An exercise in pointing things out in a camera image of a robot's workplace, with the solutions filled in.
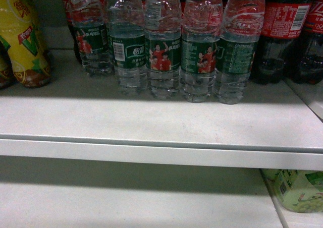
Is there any water bottle barcode label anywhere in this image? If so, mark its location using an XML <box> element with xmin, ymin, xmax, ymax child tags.
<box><xmin>104</xmin><ymin>0</ymin><xmax>147</xmax><ymax>95</ymax></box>

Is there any water bottle red players label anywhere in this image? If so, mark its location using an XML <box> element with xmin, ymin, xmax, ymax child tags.
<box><xmin>144</xmin><ymin>0</ymin><xmax>182</xmax><ymax>99</ymax></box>

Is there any white upper shelf board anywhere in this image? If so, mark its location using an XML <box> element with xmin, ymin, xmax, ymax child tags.
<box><xmin>1</xmin><ymin>50</ymin><xmax>322</xmax><ymax>170</ymax></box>

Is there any white shelf board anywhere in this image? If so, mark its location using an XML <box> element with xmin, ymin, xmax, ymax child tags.
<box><xmin>0</xmin><ymin>159</ymin><xmax>323</xmax><ymax>228</ymax></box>
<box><xmin>1</xmin><ymin>50</ymin><xmax>322</xmax><ymax>170</ymax></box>

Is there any water bottle behind front one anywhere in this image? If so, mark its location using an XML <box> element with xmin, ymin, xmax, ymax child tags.
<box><xmin>180</xmin><ymin>0</ymin><xmax>223</xmax><ymax>103</ymax></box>

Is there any water bottle right of row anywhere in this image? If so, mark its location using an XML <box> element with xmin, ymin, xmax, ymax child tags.
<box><xmin>213</xmin><ymin>0</ymin><xmax>265</xmax><ymax>104</ymax></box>

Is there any water bottle far left row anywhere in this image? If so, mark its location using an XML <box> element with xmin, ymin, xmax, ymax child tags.
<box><xmin>68</xmin><ymin>0</ymin><xmax>112</xmax><ymax>77</ymax></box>

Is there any white lower shelf board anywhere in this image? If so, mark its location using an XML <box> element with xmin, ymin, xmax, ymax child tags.
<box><xmin>0</xmin><ymin>159</ymin><xmax>323</xmax><ymax>228</ymax></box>

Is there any cola bottle behind water left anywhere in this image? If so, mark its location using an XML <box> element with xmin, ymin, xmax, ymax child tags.
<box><xmin>62</xmin><ymin>0</ymin><xmax>82</xmax><ymax>64</ymax></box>

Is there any cola bottle right edge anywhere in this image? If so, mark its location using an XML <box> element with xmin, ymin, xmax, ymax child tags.
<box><xmin>287</xmin><ymin>0</ymin><xmax>322</xmax><ymax>84</ymax></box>

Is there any brown tea bottle left edge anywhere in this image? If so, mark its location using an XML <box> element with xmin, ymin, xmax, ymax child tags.
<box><xmin>1</xmin><ymin>53</ymin><xmax>15</xmax><ymax>89</ymax></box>

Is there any cola bottle red label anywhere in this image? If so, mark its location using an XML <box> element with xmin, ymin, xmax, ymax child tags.
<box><xmin>251</xmin><ymin>0</ymin><xmax>312</xmax><ymax>84</ymax></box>

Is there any yellow lemon tea bottle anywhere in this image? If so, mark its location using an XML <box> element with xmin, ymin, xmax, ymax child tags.
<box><xmin>1</xmin><ymin>0</ymin><xmax>51</xmax><ymax>88</ymax></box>

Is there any green grape juice bottle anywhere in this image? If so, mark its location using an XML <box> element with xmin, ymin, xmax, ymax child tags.
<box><xmin>260</xmin><ymin>168</ymin><xmax>322</xmax><ymax>213</ymax></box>

